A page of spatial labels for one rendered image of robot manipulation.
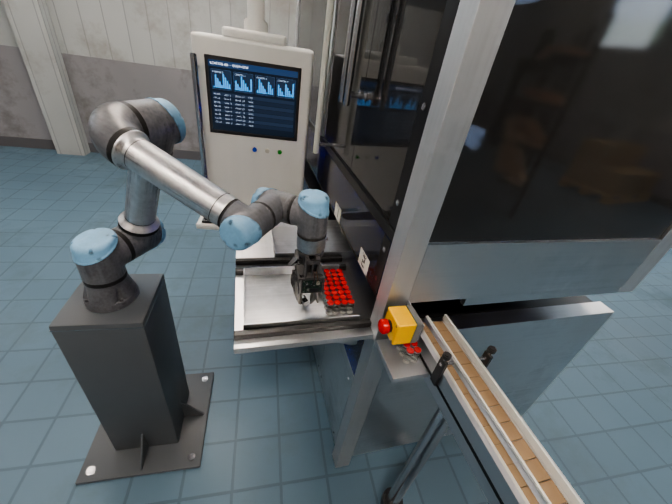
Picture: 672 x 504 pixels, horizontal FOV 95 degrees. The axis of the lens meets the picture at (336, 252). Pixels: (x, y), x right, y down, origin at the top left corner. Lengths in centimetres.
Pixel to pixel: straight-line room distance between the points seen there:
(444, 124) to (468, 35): 14
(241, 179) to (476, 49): 128
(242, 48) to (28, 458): 191
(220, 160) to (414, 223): 117
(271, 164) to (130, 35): 340
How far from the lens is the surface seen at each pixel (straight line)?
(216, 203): 70
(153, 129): 91
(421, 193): 70
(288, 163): 164
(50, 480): 190
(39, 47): 501
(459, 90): 66
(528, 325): 131
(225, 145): 165
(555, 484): 87
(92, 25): 494
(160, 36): 473
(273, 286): 107
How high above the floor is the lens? 158
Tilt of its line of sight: 33 degrees down
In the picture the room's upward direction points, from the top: 9 degrees clockwise
